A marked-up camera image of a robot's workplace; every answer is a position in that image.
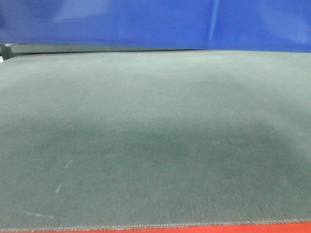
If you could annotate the blue plastic bin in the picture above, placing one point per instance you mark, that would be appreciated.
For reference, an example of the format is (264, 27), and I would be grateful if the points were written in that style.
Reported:
(272, 25)

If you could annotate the dark green conveyor belt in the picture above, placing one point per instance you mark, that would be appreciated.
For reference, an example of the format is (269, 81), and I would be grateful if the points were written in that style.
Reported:
(154, 139)

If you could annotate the red conveyor edge strip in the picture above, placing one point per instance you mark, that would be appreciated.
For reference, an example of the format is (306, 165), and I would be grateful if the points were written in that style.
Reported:
(298, 227)

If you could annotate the grey conveyor side rail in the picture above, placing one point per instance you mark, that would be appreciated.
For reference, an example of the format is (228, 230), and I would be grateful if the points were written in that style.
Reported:
(8, 51)

